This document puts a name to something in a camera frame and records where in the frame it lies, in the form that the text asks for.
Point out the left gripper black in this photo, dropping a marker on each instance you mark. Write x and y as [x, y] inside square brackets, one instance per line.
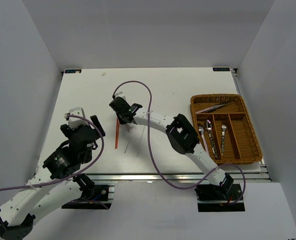
[68, 131]

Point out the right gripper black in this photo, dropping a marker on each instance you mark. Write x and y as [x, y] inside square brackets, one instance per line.
[121, 121]

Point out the red chopstick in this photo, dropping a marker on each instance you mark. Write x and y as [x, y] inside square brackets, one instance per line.
[117, 133]

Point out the fork with pink handle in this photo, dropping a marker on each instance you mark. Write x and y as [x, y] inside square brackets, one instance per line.
[126, 127]

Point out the white chopstick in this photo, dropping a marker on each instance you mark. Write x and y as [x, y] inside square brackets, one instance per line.
[140, 141]
[129, 138]

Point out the spoon with dark dotted handle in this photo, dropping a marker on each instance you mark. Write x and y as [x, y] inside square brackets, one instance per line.
[209, 129]

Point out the knife with pink handle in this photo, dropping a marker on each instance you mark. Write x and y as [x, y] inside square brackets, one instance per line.
[206, 110]

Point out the fork with black dotted handle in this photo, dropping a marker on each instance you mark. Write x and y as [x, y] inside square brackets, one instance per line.
[224, 127]

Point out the knife with black handle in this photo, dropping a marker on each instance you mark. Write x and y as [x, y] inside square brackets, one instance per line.
[222, 104]

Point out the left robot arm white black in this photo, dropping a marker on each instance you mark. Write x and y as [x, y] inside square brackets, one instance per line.
[59, 180]

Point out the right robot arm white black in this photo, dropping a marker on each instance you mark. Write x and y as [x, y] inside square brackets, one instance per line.
[182, 136]

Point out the blue label left corner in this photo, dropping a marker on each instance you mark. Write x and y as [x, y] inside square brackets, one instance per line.
[74, 71]

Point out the blue label corner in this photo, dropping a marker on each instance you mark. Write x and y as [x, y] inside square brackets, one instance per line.
[221, 69]
[74, 71]

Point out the blue label right corner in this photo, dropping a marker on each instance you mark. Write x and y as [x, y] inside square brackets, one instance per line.
[221, 69]

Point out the wicker cutlery basket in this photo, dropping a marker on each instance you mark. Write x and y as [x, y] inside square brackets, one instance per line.
[241, 142]

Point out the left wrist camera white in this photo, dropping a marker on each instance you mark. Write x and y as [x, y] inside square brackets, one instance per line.
[75, 118]

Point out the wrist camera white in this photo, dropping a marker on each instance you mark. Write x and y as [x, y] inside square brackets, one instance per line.
[75, 118]
[119, 94]

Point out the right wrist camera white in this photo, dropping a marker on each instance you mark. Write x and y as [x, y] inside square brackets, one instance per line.
[119, 94]

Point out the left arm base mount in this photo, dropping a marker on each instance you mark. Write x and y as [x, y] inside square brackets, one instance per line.
[93, 196]

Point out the spoon with pink handle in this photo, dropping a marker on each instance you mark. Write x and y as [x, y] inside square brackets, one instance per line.
[201, 132]

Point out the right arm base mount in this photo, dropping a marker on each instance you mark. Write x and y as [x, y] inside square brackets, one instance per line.
[226, 197]

